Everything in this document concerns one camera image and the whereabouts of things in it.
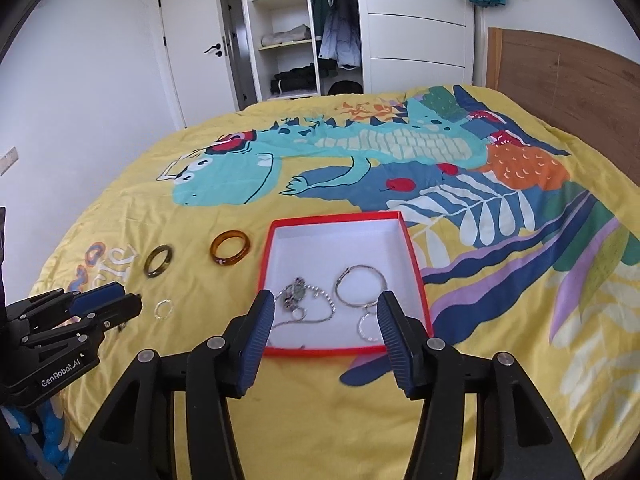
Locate red cardboard box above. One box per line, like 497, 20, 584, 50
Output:
257, 211, 435, 358

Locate wooden headboard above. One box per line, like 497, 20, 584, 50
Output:
485, 27, 640, 186

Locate folded beige clothes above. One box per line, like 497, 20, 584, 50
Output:
261, 25, 311, 48

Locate silver wristwatch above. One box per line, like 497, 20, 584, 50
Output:
277, 277, 321, 311

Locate thin silver bangle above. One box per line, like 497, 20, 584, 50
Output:
334, 264, 388, 308

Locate white door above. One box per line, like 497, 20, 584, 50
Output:
159, 0, 241, 128

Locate twisted silver hoop bracelet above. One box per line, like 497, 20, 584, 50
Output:
357, 305, 383, 343

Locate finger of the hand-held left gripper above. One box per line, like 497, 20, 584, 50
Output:
10, 282, 126, 331
22, 293, 143, 351

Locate folded black clothes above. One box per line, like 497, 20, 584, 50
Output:
270, 63, 317, 98

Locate amber bangle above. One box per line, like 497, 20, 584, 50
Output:
209, 230, 251, 267

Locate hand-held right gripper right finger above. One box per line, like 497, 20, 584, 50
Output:
377, 291, 583, 480

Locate silver chain necklace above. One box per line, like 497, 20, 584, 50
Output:
270, 285, 336, 348

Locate yellow dinosaur printed blanket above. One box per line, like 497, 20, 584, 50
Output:
27, 84, 640, 480

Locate dark brown bangle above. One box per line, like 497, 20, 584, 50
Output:
144, 244, 176, 278

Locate hanging jackets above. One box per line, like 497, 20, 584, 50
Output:
312, 0, 362, 78

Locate blue white cloth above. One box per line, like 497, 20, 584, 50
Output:
5, 395, 76, 476

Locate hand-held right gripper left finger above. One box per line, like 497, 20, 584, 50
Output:
75, 290, 276, 480

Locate white wardrobe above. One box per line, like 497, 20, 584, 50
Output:
217, 0, 476, 111

